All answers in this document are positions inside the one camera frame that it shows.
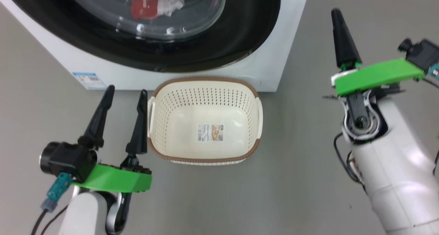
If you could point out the basket product label sticker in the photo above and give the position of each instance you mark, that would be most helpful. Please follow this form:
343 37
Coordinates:
210 132

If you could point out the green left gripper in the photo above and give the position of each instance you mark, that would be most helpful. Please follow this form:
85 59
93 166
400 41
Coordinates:
113 180

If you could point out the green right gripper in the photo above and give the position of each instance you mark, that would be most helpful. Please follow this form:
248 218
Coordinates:
377 76

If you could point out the cream laundry basket brown rim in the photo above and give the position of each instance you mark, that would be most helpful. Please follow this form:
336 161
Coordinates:
205 108

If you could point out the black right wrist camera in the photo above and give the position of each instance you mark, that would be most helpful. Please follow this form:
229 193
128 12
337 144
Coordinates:
422 53

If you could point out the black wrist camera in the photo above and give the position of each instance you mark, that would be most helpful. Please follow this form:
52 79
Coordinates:
422 53
67 159

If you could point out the black washing machine glass door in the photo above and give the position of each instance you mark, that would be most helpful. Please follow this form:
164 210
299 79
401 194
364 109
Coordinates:
236 32

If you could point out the blue energy label sticker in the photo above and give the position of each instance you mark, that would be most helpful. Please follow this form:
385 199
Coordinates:
90 80

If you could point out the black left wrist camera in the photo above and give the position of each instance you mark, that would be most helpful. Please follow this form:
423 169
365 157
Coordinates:
67 159

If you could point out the red and white garment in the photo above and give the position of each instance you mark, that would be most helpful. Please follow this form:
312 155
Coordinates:
142 5

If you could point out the white front-load washing machine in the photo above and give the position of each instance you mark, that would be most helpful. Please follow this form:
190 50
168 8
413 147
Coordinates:
192 70

